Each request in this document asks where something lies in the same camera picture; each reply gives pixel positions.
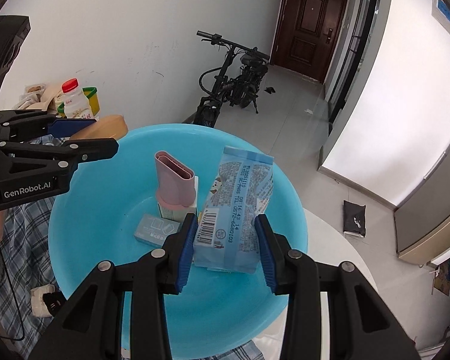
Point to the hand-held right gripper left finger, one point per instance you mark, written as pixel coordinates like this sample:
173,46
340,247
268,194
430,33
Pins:
183,258

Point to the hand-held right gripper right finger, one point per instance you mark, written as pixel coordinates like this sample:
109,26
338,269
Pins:
264,255

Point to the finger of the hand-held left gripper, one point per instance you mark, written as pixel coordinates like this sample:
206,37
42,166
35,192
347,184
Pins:
97,148
75,125

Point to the blue snack packet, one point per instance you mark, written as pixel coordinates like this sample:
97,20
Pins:
228,213

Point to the blue plastic basin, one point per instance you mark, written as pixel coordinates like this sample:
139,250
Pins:
217,307

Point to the red-capped drink bottle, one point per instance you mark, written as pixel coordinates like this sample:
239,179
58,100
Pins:
75,105

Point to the beige case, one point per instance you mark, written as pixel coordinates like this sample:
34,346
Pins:
105,127

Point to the yellow container with green rim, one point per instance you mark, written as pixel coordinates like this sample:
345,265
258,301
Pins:
92,103

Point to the small grey-blue pack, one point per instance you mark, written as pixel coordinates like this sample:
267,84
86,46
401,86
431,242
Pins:
153,230

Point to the plastic bag with bread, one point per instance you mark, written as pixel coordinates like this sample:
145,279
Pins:
37,95

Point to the blue plaid cloth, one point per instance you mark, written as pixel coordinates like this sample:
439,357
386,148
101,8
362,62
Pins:
26,232

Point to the pink oval tube container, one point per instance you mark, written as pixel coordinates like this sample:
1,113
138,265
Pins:
172,187

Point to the black bag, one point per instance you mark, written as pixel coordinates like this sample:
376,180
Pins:
354,217

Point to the white power adapter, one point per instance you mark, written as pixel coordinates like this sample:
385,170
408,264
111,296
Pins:
39,300

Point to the black electric bike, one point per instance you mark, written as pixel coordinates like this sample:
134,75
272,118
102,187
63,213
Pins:
243,82

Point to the black slippers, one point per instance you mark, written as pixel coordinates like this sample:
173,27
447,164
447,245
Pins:
269,90

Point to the gold grey fridge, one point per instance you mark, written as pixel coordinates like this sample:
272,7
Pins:
427,228

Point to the brown entrance door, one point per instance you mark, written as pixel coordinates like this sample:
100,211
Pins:
307,26

